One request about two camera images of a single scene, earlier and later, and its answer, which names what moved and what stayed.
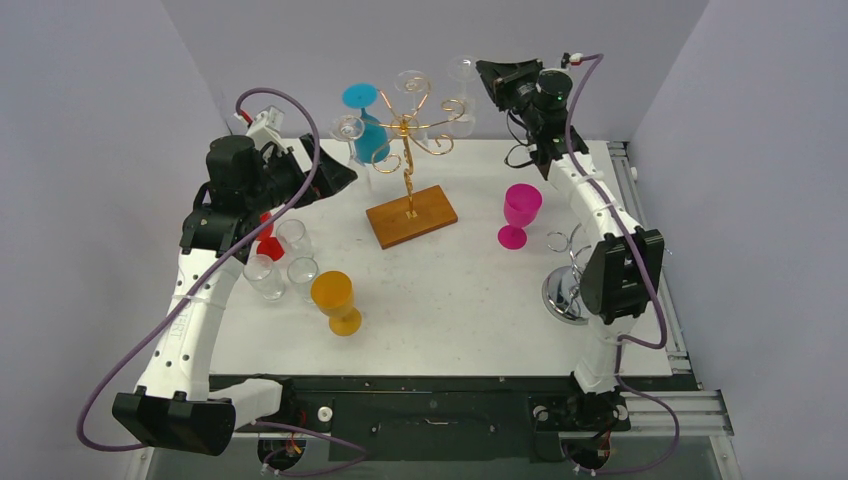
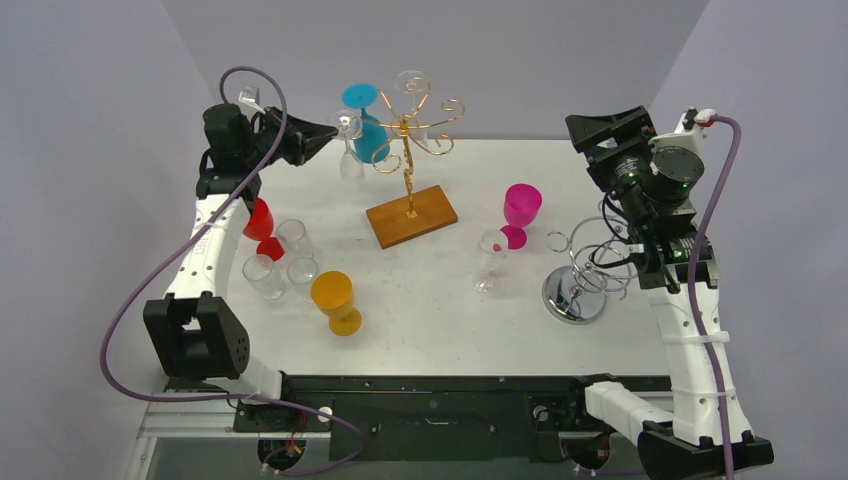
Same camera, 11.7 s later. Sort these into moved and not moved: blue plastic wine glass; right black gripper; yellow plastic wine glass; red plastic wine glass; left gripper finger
Moved: right black gripper; left gripper finger
Not moved: blue plastic wine glass; yellow plastic wine glass; red plastic wine glass
